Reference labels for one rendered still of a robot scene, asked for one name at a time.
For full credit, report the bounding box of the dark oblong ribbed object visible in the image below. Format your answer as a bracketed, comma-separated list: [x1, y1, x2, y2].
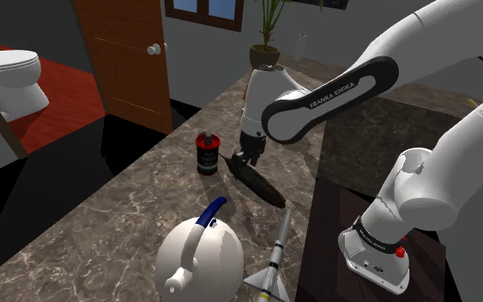
[219, 153, 287, 209]

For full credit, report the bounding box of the red and black can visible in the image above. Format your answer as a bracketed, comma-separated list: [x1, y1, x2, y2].
[195, 130, 221, 177]

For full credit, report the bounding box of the potted green plant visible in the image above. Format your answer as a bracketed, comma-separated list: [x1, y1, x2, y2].
[249, 0, 293, 70]

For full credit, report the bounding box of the white toy rocket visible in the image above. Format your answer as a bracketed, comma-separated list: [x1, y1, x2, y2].
[243, 208, 293, 302]

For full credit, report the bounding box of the wood framed window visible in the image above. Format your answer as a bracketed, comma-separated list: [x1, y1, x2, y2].
[164, 0, 245, 33]

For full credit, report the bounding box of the dark robot stand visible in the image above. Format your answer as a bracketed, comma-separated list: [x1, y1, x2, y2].
[294, 175, 465, 302]

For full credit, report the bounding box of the brown wooden door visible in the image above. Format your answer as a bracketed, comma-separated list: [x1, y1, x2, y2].
[69, 0, 175, 136]

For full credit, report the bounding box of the white toilet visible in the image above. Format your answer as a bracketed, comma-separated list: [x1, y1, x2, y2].
[0, 49, 51, 140]

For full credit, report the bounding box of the white kettle with blue handle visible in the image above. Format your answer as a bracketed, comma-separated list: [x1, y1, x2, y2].
[154, 196, 246, 302]

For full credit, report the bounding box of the dark wall picture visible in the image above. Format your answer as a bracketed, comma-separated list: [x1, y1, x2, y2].
[319, 0, 351, 11]

